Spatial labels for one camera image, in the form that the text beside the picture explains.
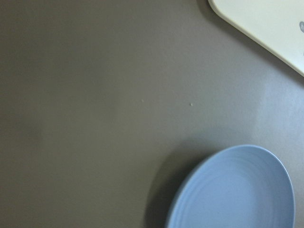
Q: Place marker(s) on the blue plate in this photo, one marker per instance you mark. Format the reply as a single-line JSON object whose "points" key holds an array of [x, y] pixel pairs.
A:
{"points": [[244, 186]]}

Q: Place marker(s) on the cream rabbit tray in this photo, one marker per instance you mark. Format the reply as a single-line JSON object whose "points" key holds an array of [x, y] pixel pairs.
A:
{"points": [[276, 25]]}

